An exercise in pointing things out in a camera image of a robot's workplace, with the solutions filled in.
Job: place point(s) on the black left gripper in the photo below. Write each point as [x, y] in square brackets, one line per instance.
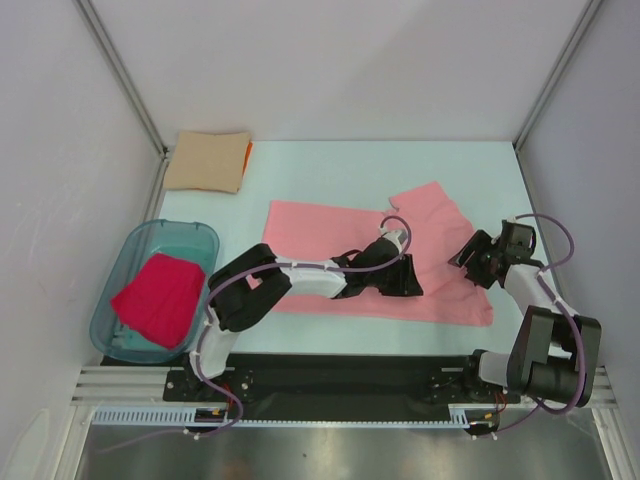
[406, 283]

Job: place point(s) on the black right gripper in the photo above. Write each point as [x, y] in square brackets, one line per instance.
[479, 242]

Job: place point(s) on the pink t shirt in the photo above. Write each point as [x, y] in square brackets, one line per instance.
[311, 232]

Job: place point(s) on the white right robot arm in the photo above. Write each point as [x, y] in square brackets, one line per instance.
[554, 356]

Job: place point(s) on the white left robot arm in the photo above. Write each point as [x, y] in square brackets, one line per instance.
[243, 292]

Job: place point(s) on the teal plastic bin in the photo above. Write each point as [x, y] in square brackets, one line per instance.
[195, 242]

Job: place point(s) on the beige folded t shirt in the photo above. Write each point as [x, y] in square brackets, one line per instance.
[208, 162]

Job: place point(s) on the red t shirt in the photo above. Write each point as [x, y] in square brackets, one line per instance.
[162, 299]

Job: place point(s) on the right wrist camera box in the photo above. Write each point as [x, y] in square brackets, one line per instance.
[517, 239]

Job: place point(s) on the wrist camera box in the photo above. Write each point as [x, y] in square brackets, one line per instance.
[517, 239]
[398, 237]

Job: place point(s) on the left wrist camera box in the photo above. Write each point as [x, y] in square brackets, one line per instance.
[398, 237]

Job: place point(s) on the white cable duct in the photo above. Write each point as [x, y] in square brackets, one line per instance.
[447, 417]

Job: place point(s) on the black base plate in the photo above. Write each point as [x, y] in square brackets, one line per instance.
[350, 407]

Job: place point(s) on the right aluminium corner post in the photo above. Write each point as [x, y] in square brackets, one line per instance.
[566, 55]

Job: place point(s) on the aluminium corner post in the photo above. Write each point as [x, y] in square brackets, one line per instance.
[113, 59]
[566, 55]

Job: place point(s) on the aluminium frame rail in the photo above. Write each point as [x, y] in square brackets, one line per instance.
[115, 385]

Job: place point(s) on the left aluminium corner post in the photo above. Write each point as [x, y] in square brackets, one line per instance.
[113, 59]

